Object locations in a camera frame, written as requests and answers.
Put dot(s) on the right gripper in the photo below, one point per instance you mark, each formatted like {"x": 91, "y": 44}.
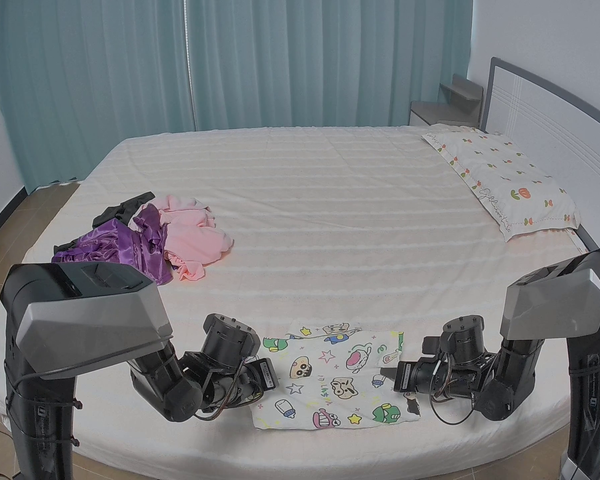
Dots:
{"x": 420, "y": 378}

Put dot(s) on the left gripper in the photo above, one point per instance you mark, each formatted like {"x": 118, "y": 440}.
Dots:
{"x": 250, "y": 383}

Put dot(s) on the white printed pyjama top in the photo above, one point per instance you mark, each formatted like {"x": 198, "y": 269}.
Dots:
{"x": 330, "y": 383}

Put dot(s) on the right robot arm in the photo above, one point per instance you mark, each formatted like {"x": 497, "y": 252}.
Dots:
{"x": 550, "y": 308}

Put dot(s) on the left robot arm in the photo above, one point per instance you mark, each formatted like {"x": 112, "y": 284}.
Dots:
{"x": 80, "y": 318}

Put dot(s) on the bed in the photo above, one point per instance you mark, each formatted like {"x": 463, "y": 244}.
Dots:
{"x": 330, "y": 193}

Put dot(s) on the pink garment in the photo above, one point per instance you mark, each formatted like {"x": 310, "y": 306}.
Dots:
{"x": 195, "y": 243}

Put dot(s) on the purple satin garment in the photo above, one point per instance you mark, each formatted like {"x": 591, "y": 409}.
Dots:
{"x": 130, "y": 248}

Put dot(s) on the black garment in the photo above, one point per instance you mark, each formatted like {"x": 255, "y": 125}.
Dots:
{"x": 125, "y": 208}

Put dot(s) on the white printed pillow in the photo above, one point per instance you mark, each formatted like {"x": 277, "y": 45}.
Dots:
{"x": 505, "y": 178}
{"x": 580, "y": 240}

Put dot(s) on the grey bedside table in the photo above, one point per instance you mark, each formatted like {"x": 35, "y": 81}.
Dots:
{"x": 430, "y": 110}

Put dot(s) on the blue-green curtain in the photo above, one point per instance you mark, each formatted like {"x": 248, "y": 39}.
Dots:
{"x": 90, "y": 68}
{"x": 320, "y": 43}

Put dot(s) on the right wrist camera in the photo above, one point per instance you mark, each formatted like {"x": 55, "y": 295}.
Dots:
{"x": 434, "y": 346}

